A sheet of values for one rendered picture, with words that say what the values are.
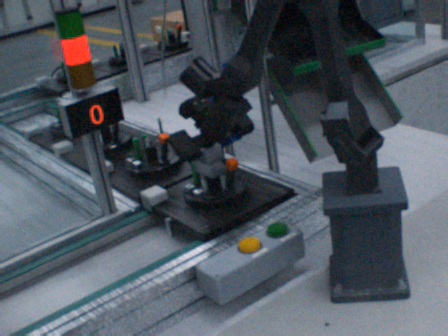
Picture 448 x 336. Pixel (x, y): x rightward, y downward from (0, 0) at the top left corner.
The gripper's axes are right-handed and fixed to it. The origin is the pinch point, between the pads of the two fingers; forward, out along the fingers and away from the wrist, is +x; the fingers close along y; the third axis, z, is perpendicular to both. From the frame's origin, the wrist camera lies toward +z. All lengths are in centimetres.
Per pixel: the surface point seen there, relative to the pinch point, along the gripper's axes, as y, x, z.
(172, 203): 8.4, 10.8, -4.3
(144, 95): -45, 84, 68
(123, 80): -42, 86, 79
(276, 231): 2.9, -7.1, -24.9
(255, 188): -7.0, 4.5, -11.6
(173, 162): -2.0, 18.7, 8.1
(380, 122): -44.4, -0.8, -12.5
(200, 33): -54, 45, 61
